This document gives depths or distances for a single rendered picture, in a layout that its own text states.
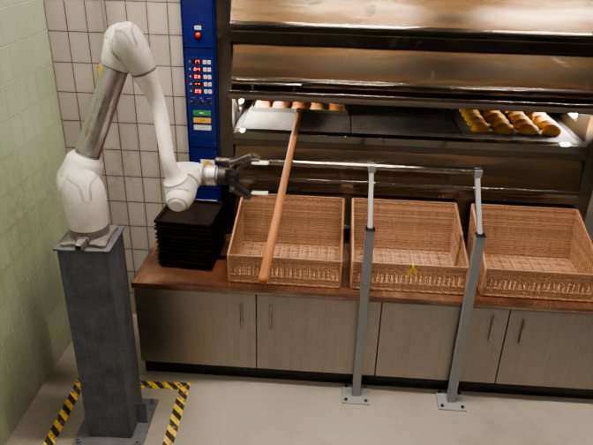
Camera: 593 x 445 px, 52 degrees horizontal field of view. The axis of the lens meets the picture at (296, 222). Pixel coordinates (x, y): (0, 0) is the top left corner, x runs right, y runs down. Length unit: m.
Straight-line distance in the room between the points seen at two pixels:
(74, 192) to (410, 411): 1.89
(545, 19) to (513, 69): 0.25
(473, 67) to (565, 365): 1.52
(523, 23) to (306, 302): 1.64
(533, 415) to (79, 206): 2.34
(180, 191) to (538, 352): 1.89
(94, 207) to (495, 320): 1.88
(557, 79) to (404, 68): 0.73
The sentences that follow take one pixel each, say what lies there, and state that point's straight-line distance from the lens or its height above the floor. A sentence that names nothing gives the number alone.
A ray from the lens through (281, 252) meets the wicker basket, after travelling 3.21.
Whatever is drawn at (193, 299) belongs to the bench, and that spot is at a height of 0.50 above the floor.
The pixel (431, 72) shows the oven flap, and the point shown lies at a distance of 3.08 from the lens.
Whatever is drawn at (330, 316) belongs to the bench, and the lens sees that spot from 2.98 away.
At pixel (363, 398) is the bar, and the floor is 0.01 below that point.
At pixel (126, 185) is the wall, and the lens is 3.44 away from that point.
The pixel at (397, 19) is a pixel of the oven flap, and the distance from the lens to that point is 3.01.
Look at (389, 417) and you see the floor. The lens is 3.15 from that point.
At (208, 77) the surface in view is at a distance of 3.09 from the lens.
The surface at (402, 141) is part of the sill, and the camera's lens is 3.16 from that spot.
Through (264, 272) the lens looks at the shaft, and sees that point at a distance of 1.86.
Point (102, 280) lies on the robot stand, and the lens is 2.55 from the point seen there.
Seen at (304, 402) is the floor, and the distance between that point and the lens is 3.17.
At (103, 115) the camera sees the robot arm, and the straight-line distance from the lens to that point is 2.57.
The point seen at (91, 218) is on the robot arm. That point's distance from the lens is 2.46.
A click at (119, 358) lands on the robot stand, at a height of 0.47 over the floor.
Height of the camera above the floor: 2.16
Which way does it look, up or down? 27 degrees down
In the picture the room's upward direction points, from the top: 2 degrees clockwise
